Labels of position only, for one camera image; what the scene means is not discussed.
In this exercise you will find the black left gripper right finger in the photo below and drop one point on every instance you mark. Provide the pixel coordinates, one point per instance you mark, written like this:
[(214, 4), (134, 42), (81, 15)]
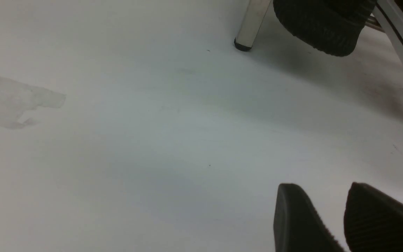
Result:
[(373, 221)]

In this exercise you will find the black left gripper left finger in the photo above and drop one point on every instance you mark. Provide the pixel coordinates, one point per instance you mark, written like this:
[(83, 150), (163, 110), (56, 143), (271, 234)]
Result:
[(297, 225)]

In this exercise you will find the steel shoe rack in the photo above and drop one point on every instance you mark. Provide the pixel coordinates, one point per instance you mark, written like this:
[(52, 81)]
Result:
[(254, 17)]

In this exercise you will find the black knit sneaker left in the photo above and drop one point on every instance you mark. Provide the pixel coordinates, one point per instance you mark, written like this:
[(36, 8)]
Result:
[(330, 26)]

